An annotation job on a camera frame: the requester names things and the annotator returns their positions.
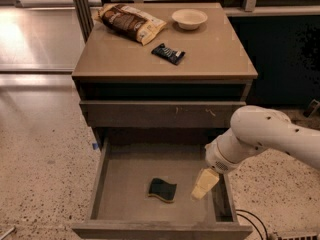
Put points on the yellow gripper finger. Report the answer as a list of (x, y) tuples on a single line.
[(206, 180)]

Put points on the dark blue snack packet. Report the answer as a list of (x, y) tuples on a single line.
[(168, 54)]

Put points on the closed top drawer front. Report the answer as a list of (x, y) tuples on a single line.
[(159, 114)]

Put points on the blue tape piece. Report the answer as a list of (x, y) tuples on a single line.
[(95, 146)]

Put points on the brown chip bag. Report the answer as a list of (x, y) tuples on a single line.
[(131, 22)]

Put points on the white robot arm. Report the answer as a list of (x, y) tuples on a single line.
[(253, 130)]

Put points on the white bowl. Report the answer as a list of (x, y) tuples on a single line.
[(189, 19)]

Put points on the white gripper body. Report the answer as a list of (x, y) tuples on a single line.
[(216, 161)]

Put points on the metal floor vent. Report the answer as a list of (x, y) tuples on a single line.
[(290, 235)]

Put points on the grey drawer cabinet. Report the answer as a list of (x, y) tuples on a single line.
[(215, 67)]

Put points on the metal rod on floor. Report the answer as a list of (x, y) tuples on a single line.
[(7, 233)]

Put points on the dark green yellow sponge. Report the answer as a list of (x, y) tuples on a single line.
[(162, 190)]

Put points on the metal window frame post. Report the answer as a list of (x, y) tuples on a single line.
[(84, 17)]

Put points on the open middle drawer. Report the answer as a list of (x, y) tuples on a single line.
[(120, 208)]

